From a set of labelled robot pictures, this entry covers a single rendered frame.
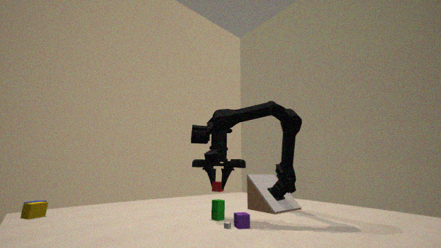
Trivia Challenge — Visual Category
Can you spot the purple cube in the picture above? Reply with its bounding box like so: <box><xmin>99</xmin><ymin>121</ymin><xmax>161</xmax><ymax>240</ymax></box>
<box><xmin>234</xmin><ymin>212</ymin><xmax>251</xmax><ymax>229</ymax></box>

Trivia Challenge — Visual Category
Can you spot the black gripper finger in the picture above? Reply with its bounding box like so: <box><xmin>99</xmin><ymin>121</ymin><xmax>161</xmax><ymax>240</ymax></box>
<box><xmin>203</xmin><ymin>168</ymin><xmax>216</xmax><ymax>185</ymax></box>
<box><xmin>221</xmin><ymin>168</ymin><xmax>234</xmax><ymax>189</ymax></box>

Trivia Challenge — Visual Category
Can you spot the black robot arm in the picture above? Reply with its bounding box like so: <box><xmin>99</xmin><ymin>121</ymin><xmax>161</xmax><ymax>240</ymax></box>
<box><xmin>191</xmin><ymin>101</ymin><xmax>302</xmax><ymax>201</ymax></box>

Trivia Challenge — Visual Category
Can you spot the red block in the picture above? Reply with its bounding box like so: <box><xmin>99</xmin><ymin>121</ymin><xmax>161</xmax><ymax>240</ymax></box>
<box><xmin>212</xmin><ymin>181</ymin><xmax>224</xmax><ymax>192</ymax></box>

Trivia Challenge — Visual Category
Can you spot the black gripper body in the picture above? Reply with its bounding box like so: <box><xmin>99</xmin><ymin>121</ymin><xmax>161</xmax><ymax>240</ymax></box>
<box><xmin>192</xmin><ymin>143</ymin><xmax>246</xmax><ymax>169</ymax></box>

